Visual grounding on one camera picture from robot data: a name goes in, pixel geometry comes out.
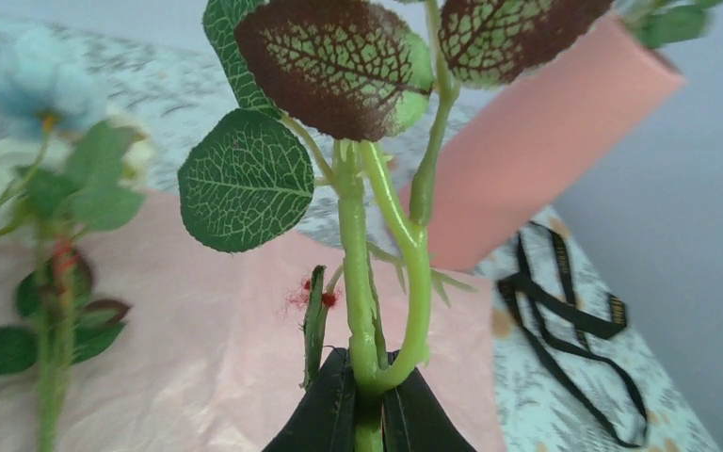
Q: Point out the purple pink wrapping paper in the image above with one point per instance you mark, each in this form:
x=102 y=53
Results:
x=212 y=357

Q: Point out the purple flower bouquet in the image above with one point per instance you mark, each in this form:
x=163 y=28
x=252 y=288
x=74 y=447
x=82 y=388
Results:
x=71 y=165

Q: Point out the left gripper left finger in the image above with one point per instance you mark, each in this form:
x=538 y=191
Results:
x=324 y=419

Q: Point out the pink cylindrical vase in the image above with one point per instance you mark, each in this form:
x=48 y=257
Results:
x=581 y=83

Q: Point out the peach rose flower stem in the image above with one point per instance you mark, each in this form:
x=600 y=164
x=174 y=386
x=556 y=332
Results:
x=657 y=23

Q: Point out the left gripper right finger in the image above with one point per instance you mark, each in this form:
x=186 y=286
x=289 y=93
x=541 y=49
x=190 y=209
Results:
x=415 y=421

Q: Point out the pink rose flower stem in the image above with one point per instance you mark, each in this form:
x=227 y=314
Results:
x=345 y=94

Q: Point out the floral patterned table mat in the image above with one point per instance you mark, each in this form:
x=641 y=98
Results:
x=170 y=89

